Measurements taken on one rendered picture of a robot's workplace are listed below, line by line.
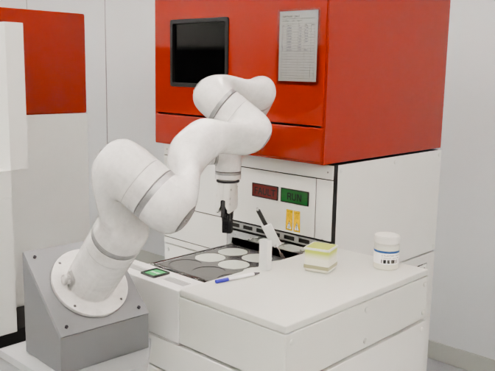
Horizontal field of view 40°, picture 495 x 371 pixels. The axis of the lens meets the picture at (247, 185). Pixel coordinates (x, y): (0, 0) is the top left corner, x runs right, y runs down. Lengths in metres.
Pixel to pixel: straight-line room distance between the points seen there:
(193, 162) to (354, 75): 0.85
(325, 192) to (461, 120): 1.52
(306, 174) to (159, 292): 0.67
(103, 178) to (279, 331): 0.50
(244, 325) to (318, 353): 0.18
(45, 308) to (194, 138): 0.52
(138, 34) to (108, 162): 3.84
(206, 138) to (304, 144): 0.63
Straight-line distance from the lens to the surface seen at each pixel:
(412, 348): 1.99
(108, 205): 1.45
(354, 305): 1.69
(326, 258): 1.84
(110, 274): 1.56
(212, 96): 1.68
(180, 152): 1.49
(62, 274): 1.64
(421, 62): 2.51
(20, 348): 1.80
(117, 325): 1.67
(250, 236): 2.36
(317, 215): 2.17
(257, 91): 1.77
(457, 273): 3.65
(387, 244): 1.90
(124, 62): 5.34
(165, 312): 1.77
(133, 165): 1.38
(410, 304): 1.92
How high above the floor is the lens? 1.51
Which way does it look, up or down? 10 degrees down
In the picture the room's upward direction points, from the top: 1 degrees clockwise
